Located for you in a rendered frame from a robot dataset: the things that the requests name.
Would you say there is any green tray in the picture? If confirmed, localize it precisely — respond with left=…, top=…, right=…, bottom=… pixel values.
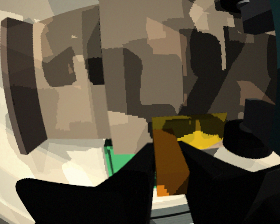
left=104, top=139, right=156, bottom=188
left=109, top=149, right=136, bottom=173

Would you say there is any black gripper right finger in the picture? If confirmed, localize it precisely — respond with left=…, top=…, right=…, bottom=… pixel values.
left=177, top=141, right=280, bottom=224

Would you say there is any yellow wedge with orange handle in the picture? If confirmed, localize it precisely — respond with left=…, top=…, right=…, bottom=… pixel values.
left=151, top=113, right=226, bottom=197

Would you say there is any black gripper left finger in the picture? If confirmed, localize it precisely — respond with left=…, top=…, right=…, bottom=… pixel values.
left=15, top=143, right=156, bottom=224

